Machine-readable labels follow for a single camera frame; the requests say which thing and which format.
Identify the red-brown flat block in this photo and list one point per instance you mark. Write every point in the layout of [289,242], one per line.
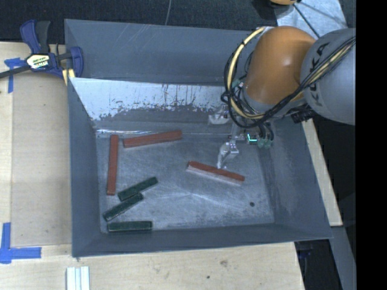
[112,165]
[152,138]
[216,171]

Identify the dark green flat block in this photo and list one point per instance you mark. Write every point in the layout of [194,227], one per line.
[123,207]
[130,226]
[137,188]

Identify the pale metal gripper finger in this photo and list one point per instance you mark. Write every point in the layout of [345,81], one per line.
[231,155]
[223,155]

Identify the black cylinder on white bracket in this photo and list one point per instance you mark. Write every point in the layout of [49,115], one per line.
[302,115]

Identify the grey metal bin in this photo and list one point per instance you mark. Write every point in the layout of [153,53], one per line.
[193,198]

